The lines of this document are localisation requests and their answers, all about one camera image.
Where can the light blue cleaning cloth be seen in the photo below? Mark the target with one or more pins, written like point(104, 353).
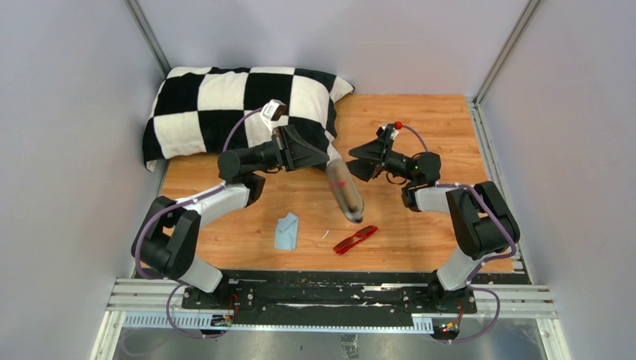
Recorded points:
point(286, 232)

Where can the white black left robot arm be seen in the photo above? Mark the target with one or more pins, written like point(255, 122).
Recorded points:
point(167, 239)

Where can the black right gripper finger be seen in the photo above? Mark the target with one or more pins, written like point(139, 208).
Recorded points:
point(370, 151)
point(363, 169)

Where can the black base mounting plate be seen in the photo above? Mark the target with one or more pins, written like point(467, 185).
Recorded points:
point(337, 287)

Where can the black and white checkered pillow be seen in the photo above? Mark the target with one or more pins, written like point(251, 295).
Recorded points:
point(209, 109)

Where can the beige plaid glasses case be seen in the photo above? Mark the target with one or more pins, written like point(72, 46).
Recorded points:
point(345, 191)

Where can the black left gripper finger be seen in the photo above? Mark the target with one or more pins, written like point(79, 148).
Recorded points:
point(301, 148)
point(317, 163)

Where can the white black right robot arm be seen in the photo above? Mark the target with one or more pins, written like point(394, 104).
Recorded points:
point(484, 227)

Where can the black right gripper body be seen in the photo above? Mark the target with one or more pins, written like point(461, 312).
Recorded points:
point(387, 144)

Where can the aluminium rail frame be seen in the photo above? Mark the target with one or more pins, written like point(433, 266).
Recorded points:
point(160, 304)

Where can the red sunglasses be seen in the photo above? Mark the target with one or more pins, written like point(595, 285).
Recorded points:
point(357, 238)

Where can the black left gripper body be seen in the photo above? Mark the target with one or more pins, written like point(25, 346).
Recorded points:
point(278, 135)

